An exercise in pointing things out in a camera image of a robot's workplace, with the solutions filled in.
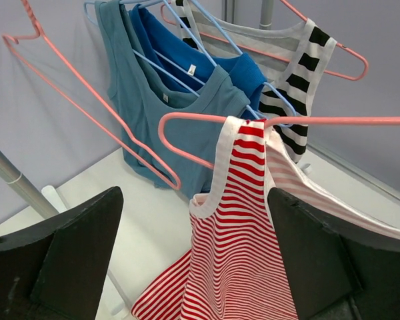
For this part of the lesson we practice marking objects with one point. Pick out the black white striped tank top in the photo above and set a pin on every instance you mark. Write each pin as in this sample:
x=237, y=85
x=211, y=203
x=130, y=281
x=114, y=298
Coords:
x=293, y=60

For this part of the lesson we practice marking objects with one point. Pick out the light blue hanger of teal top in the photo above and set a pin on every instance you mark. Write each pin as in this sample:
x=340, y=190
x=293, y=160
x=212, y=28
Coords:
x=142, y=4

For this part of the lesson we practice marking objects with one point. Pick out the pink hanger of red top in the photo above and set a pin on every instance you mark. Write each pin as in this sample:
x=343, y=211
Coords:
x=352, y=121

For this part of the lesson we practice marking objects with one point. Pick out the clothes rack with metal rod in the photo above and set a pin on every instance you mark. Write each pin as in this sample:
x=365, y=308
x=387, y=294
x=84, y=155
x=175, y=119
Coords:
x=47, y=202

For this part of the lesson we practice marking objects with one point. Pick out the red striped tank top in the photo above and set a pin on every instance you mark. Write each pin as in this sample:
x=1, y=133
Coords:
x=234, y=268

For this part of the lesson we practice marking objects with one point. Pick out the pink hanger of green top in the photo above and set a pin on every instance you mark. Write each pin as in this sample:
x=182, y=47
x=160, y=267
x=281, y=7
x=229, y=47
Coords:
x=53, y=124

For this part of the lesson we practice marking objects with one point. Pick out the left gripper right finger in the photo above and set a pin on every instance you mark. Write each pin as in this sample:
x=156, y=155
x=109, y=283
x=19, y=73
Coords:
x=336, y=270

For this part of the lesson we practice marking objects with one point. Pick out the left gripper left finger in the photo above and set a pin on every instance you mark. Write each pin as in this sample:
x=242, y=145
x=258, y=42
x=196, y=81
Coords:
x=55, y=269

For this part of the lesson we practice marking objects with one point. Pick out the royal blue tank top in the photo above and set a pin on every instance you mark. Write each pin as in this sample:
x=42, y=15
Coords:
x=189, y=65

